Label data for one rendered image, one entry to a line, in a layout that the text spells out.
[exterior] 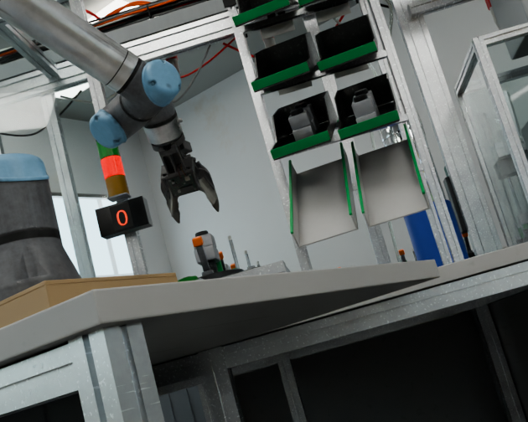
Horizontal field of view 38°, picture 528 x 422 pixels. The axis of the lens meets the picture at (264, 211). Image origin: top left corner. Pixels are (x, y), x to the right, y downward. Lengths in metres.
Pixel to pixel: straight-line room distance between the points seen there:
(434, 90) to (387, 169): 1.19
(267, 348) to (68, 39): 0.64
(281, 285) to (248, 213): 5.42
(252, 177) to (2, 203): 5.15
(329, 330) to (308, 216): 0.33
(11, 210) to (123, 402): 0.55
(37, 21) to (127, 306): 0.79
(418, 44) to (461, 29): 2.61
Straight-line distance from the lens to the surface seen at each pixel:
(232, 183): 6.35
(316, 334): 1.40
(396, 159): 1.74
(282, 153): 1.63
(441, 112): 2.86
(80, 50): 1.36
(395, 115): 1.63
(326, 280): 0.91
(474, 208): 2.79
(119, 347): 0.65
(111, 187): 1.87
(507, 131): 2.35
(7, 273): 1.12
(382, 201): 1.63
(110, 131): 1.46
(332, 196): 1.68
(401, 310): 1.41
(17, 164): 1.17
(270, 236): 6.12
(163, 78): 1.37
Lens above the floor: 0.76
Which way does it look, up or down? 12 degrees up
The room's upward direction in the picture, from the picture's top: 16 degrees counter-clockwise
